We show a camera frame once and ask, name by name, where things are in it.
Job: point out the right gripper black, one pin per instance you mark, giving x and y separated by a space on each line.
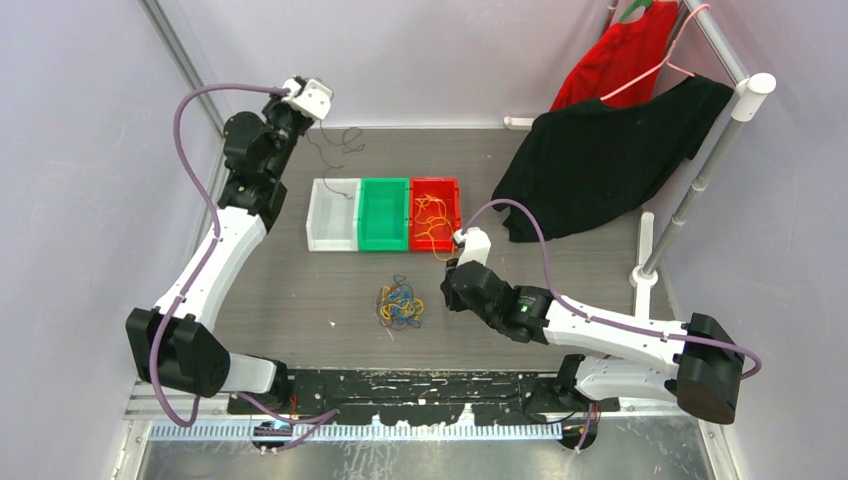
454 302

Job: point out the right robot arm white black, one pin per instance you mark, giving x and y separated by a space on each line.
694 364

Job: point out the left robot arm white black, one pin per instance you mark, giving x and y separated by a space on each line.
172 343

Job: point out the red plastic bin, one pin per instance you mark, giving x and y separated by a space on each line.
434 215

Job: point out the green plastic bin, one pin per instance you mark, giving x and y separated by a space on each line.
383 223

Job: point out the white plastic bin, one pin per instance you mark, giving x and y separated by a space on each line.
333 215

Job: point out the black shirt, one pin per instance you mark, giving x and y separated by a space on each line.
585 165

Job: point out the red shirt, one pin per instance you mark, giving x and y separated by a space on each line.
624 51

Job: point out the pink clothes hanger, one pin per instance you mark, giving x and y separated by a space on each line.
666 60

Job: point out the green clothes hanger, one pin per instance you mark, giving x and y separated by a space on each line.
632 8

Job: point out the white clothes rack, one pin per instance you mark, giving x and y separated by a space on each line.
751 91

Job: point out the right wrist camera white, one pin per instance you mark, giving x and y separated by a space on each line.
474 245

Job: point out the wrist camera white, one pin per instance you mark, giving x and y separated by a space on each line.
309 96
474 245

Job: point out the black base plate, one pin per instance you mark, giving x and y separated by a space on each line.
423 397

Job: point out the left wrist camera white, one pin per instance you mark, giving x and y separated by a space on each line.
309 96

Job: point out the white cable duct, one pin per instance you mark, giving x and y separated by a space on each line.
274 430

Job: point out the aluminium frame post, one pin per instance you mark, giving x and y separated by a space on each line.
172 25

